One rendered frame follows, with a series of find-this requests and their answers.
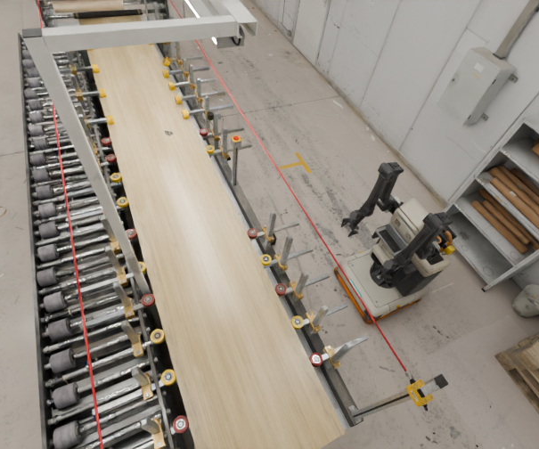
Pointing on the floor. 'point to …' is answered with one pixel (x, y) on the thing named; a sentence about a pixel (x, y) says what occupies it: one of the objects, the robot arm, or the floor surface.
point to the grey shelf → (479, 257)
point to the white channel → (36, 41)
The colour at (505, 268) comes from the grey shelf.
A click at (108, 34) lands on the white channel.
